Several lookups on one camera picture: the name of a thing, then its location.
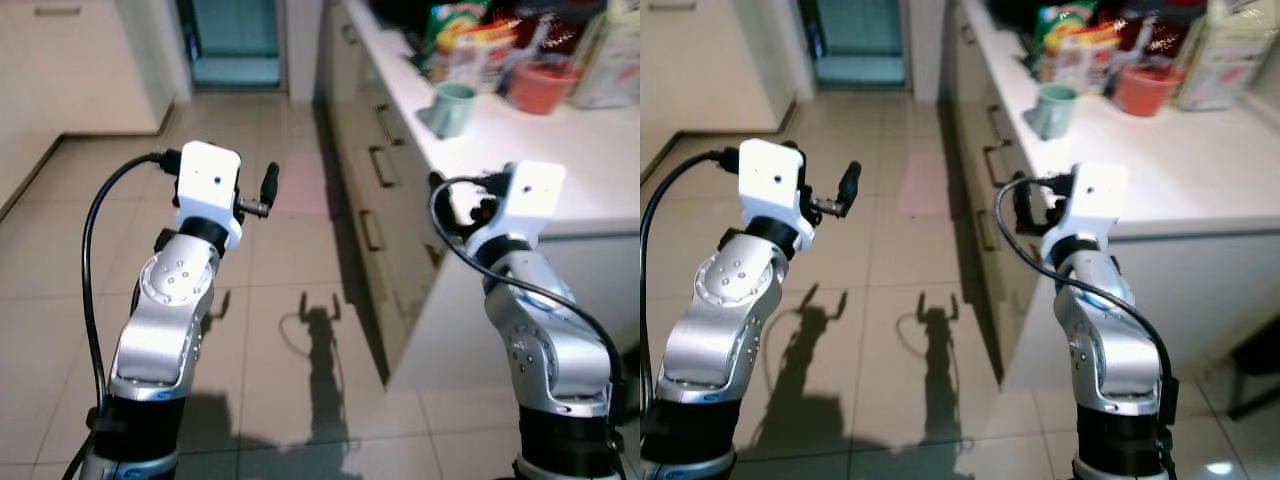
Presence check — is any green ceramic mug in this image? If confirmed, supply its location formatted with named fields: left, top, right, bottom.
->
left=420, top=82, right=479, bottom=140
left=1024, top=84, right=1082, bottom=142

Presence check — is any white kitchen counter cabinet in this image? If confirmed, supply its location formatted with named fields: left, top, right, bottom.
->
left=318, top=0, right=641, bottom=393
left=940, top=0, right=1280, bottom=393

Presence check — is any red plastic bowl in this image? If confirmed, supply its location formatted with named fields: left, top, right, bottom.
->
left=1110, top=62, right=1187, bottom=119
left=505, top=60, right=582, bottom=115

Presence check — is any teal glass door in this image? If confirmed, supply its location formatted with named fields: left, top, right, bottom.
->
left=800, top=0, right=912, bottom=90
left=178, top=0, right=287, bottom=90

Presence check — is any red and yellow food box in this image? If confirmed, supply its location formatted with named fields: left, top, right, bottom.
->
left=445, top=22, right=521, bottom=97
left=1050, top=25, right=1127, bottom=98

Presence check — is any green snack bag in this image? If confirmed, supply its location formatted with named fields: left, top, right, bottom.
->
left=1033, top=3, right=1101, bottom=83
left=424, top=0, right=493, bottom=81

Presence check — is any dark red snack bag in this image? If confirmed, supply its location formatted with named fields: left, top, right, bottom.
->
left=495, top=0, right=607, bottom=77
left=1105, top=0, right=1212, bottom=81

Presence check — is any white food package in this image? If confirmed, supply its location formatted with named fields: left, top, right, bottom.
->
left=1175, top=0, right=1280, bottom=112
left=570, top=0, right=641, bottom=110

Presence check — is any dark chair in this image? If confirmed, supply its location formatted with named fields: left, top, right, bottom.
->
left=1225, top=315, right=1280, bottom=421

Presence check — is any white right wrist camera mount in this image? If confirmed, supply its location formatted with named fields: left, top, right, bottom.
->
left=497, top=160, right=568, bottom=247
left=1040, top=162, right=1129, bottom=243

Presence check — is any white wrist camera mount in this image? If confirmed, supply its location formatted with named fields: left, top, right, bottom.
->
left=172, top=140, right=244, bottom=251
left=735, top=138, right=816, bottom=251
left=497, top=160, right=568, bottom=247
left=1040, top=162, right=1129, bottom=243

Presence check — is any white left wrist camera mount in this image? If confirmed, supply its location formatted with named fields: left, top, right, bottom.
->
left=735, top=138, right=816, bottom=251
left=172, top=140, right=244, bottom=251

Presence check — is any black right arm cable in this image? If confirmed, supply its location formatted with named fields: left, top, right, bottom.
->
left=993, top=175, right=1180, bottom=480
left=428, top=174, right=627, bottom=480

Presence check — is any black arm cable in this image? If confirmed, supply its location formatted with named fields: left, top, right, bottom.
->
left=640, top=148, right=743, bottom=421
left=428, top=174, right=627, bottom=480
left=993, top=175, right=1180, bottom=480
left=62, top=150, right=186, bottom=480

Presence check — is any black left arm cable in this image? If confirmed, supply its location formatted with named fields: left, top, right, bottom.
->
left=62, top=150, right=186, bottom=480
left=640, top=148, right=743, bottom=421

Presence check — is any beige wall cabinet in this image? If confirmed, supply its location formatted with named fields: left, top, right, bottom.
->
left=640, top=0, right=796, bottom=176
left=0, top=0, right=181, bottom=216

